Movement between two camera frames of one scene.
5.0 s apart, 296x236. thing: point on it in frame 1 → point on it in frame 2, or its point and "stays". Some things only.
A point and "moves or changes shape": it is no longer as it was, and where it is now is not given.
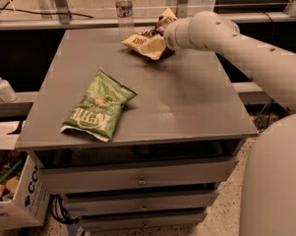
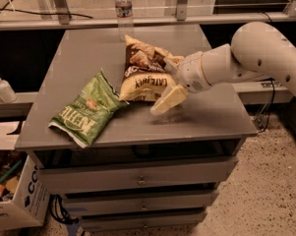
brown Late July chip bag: (150, 42) → (144, 74)
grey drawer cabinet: (173, 147) stays
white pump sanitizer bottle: (3, 88) stays
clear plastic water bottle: (125, 13) stays
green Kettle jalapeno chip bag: (96, 113) moves or changes shape
